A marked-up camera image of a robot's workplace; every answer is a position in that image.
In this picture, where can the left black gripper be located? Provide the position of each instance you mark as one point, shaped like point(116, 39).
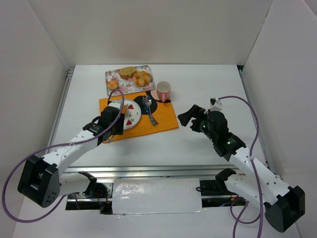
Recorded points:
point(119, 123)

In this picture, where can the small oval bread roll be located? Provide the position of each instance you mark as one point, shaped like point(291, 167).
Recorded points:
point(125, 109)

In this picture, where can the white strawberry plate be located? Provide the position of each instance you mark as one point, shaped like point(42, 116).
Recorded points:
point(133, 114)

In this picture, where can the orange placemat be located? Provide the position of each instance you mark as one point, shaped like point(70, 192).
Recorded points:
point(162, 112)

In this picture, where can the floral tray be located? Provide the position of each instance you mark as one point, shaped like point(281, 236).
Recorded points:
point(127, 86)

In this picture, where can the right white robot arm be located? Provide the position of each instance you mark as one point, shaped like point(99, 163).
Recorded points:
point(281, 204)

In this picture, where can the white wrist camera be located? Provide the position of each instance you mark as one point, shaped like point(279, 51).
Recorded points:
point(216, 105)
point(115, 104)

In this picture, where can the pink mug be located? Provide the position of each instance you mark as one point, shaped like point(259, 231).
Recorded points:
point(163, 90)

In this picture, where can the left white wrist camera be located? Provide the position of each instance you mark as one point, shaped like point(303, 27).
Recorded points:
point(115, 104)

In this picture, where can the white taped cover plate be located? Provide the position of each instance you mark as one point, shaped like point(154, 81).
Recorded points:
point(156, 196)

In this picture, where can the small round bun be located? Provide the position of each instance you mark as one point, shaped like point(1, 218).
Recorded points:
point(112, 84)

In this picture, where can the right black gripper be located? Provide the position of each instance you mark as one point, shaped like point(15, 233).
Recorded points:
point(197, 119)

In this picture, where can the metal spoon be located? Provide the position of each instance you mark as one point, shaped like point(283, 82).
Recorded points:
point(148, 102)

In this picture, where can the twisted round bread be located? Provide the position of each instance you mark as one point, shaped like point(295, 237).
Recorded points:
point(142, 78)

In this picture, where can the sliced baguette bread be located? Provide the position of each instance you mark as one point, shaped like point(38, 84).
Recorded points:
point(127, 72)

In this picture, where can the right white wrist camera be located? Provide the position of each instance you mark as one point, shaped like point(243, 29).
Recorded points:
point(216, 105)

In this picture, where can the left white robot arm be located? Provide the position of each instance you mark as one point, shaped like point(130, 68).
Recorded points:
point(44, 179)

